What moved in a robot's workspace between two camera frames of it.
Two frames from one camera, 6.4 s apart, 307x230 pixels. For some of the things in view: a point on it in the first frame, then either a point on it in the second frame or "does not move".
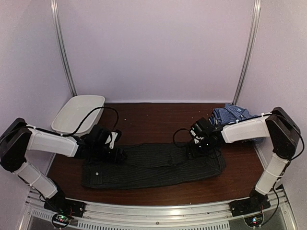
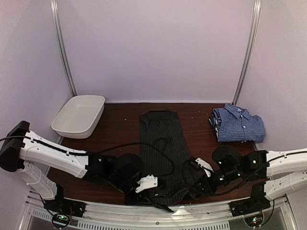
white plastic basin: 75,112 does not move
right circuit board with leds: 254,221 does not move
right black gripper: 195,153 to 207,187
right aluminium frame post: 253,37 does not move
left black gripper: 116,157 to 144,197
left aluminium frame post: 54,5 does not move
